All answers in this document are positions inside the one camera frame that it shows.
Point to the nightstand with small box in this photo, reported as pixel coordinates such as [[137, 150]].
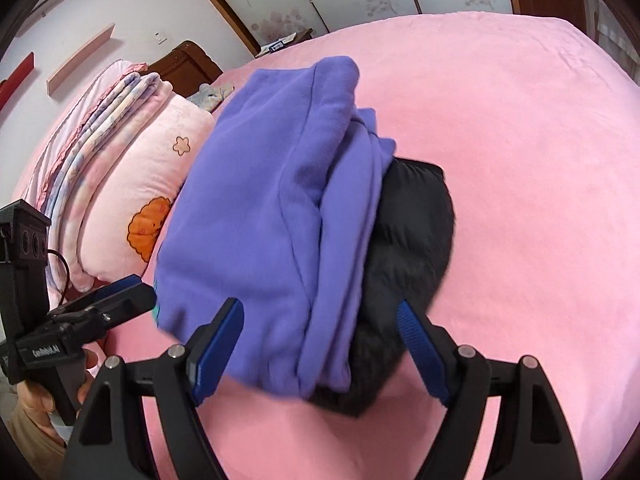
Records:
[[285, 42]]

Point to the purple zip hoodie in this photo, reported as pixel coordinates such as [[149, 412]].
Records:
[[265, 220]]

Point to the red wall shelf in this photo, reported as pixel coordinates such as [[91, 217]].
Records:
[[17, 80]]

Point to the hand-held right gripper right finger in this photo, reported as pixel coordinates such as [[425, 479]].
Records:
[[422, 355]]

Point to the pink wall shelf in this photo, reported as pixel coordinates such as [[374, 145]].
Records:
[[80, 60]]

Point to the white wall socket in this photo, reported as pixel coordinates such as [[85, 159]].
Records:
[[160, 38]]

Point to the black puffer jacket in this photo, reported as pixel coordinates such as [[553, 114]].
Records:
[[410, 240]]

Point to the pink flower-print quilt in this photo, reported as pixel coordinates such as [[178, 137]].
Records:
[[135, 185]]

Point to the dark wooden headboard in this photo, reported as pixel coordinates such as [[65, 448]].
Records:
[[185, 67]]

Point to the small floral cloth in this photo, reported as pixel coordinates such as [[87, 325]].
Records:
[[212, 96]]

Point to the person's left hand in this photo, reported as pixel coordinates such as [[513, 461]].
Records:
[[37, 402]]

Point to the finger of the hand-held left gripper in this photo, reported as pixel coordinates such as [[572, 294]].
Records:
[[120, 285], [127, 306]]

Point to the striped folded blanket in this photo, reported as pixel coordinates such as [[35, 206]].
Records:
[[95, 125]]

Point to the pink bed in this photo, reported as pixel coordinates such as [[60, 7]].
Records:
[[515, 160]]

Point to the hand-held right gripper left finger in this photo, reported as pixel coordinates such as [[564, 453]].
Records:
[[217, 355]]

